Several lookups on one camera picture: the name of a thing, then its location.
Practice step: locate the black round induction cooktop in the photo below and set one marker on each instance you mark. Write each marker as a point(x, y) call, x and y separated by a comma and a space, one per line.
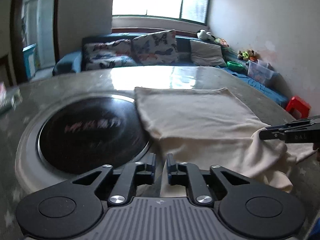
point(91, 132)

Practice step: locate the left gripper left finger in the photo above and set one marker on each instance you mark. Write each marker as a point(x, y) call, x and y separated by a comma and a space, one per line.
point(72, 207)

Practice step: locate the cream sweatshirt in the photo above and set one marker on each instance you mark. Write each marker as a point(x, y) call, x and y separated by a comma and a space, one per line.
point(213, 127)

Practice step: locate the small plush toys pile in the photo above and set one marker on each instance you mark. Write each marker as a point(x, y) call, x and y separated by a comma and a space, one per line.
point(248, 55)

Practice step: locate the flat butterfly pillow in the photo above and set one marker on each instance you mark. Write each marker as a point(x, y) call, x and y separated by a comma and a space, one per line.
point(108, 55)

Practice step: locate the dark wooden door frame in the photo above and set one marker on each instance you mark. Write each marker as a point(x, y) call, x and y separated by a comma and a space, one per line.
point(32, 21)

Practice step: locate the light blue small cabinet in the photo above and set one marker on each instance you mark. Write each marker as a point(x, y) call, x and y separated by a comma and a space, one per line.
point(29, 60)

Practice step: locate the green plastic bowl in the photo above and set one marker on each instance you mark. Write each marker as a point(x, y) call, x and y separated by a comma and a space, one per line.
point(234, 66)

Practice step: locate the grey plain cushion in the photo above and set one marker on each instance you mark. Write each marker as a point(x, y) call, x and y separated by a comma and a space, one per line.
point(206, 54)

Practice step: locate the colourful plush toy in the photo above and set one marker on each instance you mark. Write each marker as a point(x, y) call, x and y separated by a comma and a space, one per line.
point(222, 42)

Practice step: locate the panda plush toy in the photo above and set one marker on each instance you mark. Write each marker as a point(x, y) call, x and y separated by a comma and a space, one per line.
point(205, 35)

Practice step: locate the flat white box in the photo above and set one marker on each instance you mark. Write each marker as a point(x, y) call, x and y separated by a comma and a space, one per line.
point(10, 100)

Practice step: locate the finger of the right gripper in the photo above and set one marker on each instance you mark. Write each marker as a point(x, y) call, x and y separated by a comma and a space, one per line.
point(296, 132)

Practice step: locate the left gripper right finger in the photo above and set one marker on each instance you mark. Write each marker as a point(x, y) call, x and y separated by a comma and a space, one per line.
point(244, 206)

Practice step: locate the pink tissue box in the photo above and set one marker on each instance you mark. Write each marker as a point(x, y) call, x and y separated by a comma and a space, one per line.
point(3, 94)

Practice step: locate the upright butterfly pillow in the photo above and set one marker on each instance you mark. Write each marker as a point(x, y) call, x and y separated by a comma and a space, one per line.
point(156, 48)

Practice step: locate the red plastic stool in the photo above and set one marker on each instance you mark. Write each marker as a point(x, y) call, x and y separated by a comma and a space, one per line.
point(298, 104)

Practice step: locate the blue corner sofa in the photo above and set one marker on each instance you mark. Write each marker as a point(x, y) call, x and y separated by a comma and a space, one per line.
point(74, 62)

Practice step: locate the clear plastic storage box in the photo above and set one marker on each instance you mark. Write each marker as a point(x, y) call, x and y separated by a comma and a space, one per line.
point(261, 74)

